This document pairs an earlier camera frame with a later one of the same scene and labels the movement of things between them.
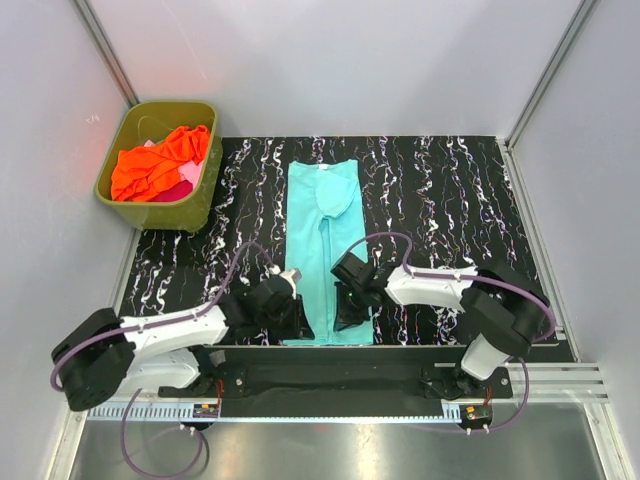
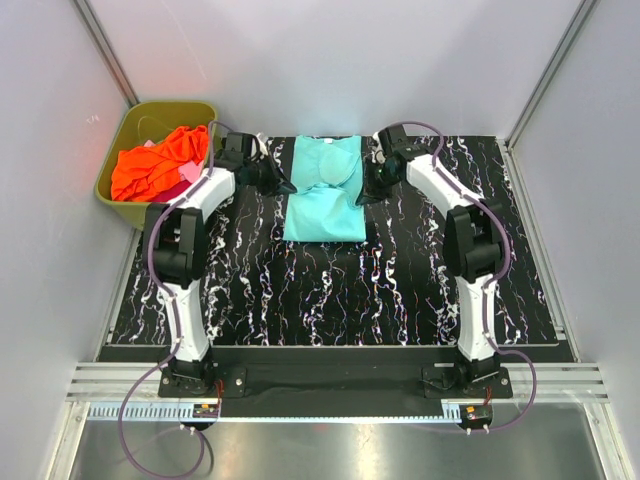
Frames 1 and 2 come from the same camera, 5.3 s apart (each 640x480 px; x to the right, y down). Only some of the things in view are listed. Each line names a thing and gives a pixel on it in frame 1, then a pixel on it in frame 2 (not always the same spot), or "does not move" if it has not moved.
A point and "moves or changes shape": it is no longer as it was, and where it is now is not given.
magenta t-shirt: [176, 192] does not move
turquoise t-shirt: [325, 226] moves or changes shape
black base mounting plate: [340, 381] does not move
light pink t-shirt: [189, 171] does not move
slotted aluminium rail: [186, 413] does not move
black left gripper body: [286, 322] -> [262, 174]
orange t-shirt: [139, 171] does not move
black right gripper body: [353, 309] -> [377, 185]
